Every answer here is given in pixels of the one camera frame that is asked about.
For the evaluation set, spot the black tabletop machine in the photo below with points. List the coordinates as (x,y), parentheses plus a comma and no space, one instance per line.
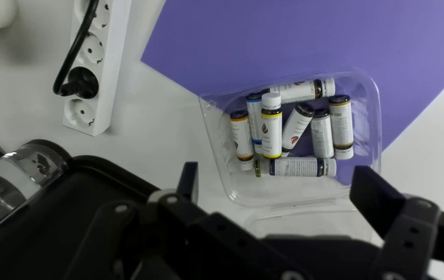
(49,235)

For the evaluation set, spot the white bottle green band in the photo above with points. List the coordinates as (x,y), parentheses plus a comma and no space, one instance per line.
(296,167)

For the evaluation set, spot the purple paper sheet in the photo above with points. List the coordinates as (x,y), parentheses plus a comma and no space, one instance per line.
(283,41)

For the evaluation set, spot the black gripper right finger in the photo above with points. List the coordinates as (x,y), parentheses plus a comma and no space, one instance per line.
(373,199)

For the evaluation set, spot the white bottle yellow band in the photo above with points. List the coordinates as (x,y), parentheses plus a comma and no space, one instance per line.
(271,133)

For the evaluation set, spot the white bottle yellow black bands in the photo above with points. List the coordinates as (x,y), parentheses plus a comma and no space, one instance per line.
(341,126)

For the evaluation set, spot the white bottle blue band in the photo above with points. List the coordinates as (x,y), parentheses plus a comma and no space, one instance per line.
(253,122)

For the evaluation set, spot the clear plastic box lid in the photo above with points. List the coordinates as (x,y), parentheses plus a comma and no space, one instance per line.
(303,217)

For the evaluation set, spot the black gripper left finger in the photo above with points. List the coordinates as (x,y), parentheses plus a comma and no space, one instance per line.
(188,181)

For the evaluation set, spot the clear cylindrical container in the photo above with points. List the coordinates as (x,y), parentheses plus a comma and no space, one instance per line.
(7,181)

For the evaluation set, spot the clear plastic box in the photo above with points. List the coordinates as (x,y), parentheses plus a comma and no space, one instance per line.
(215,156)

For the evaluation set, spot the small white labelled bottle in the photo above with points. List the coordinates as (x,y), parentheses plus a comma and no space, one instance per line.
(322,134)
(296,126)

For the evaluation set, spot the white power strip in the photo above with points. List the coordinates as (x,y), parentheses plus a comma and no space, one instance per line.
(101,47)

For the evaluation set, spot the white bottle dark band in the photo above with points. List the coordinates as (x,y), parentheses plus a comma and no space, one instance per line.
(296,92)

